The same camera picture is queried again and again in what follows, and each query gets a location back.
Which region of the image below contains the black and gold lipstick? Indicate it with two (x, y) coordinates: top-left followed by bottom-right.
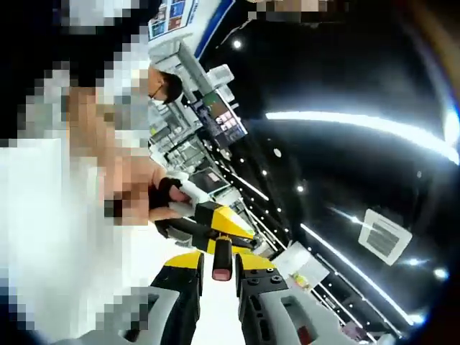
(211, 232), (233, 282)

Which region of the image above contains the person's left hand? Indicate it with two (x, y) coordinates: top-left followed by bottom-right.
(149, 163), (190, 222)

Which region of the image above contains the wall display screen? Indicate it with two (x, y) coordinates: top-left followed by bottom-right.
(195, 91), (249, 145)

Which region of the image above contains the group of ceiling spotlights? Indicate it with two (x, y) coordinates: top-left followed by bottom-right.
(231, 38), (449, 281)

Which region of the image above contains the ceiling air conditioner vent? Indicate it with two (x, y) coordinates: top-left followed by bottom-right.
(358, 208), (413, 267)

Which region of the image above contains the blue framed wall poster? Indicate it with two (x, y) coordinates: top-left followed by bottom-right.
(147, 0), (235, 58)

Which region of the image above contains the white display shelf unit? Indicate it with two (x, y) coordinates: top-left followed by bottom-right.
(272, 240), (331, 291)

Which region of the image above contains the long ceiling light strip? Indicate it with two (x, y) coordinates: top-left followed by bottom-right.
(264, 110), (460, 165)

